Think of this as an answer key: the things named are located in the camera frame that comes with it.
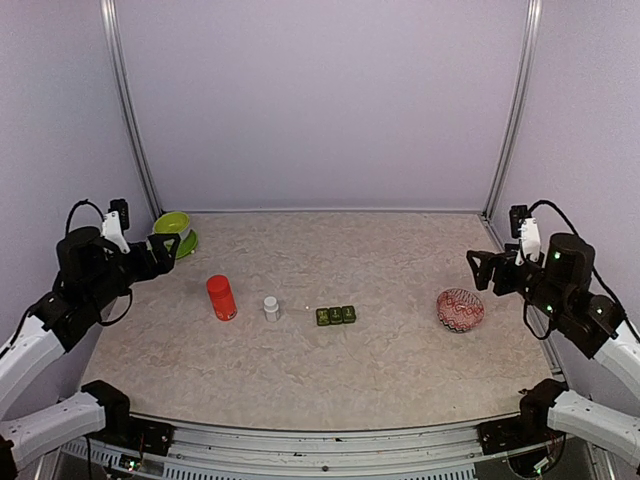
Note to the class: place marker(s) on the red patterned bowl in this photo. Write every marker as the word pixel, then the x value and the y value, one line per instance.
pixel 459 310

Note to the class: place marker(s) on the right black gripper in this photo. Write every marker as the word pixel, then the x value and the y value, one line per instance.
pixel 490 261

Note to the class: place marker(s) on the aluminium frame post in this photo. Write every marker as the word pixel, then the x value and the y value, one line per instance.
pixel 517 106
pixel 109 15

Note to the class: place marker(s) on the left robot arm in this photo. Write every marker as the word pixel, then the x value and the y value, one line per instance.
pixel 97 266

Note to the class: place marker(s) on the left aluminium frame post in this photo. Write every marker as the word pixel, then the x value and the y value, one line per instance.
pixel 109 15

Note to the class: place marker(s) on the small white pill bottle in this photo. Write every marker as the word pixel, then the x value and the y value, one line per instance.
pixel 271 309

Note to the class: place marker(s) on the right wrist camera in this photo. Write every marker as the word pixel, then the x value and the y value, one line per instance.
pixel 524 229

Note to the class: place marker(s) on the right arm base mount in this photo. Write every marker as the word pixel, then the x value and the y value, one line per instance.
pixel 508 434

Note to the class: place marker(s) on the green weekly pill organizer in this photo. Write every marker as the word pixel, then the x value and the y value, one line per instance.
pixel 336 315

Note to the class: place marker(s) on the orange pill bottle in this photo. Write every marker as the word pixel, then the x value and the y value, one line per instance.
pixel 221 297

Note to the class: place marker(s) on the right aluminium frame post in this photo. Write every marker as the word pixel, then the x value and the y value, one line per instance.
pixel 517 106

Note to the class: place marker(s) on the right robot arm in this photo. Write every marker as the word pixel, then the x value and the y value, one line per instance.
pixel 556 281

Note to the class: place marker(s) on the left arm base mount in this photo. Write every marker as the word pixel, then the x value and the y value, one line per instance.
pixel 142 435

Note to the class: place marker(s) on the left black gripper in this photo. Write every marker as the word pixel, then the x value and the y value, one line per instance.
pixel 150 270

